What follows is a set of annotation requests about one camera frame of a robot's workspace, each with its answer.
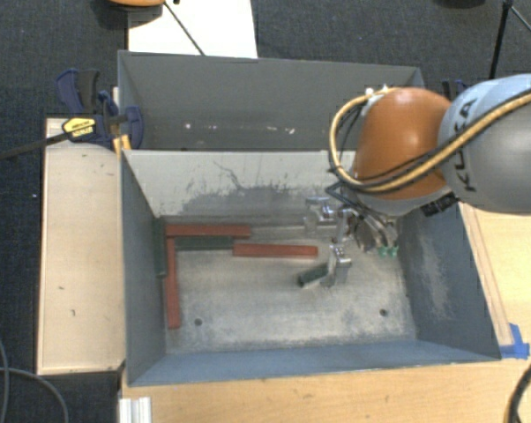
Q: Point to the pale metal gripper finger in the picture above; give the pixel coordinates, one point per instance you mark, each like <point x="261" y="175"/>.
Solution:
<point x="344" y="269"/>
<point x="329" y="271"/>

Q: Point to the dark green block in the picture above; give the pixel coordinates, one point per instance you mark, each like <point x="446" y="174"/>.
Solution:
<point x="311" y="276"/>
<point x="204" y="242"/>

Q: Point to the red-brown flat block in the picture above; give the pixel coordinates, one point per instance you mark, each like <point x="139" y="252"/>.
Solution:
<point x="274" y="250"/>
<point x="208" y="230"/>
<point x="173" y="284"/>

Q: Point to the grey metal bin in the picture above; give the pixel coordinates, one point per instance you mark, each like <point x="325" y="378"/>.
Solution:
<point x="270" y="306"/>

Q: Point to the pale wood flat board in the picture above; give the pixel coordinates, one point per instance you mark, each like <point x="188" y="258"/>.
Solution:
<point x="80" y="258"/>

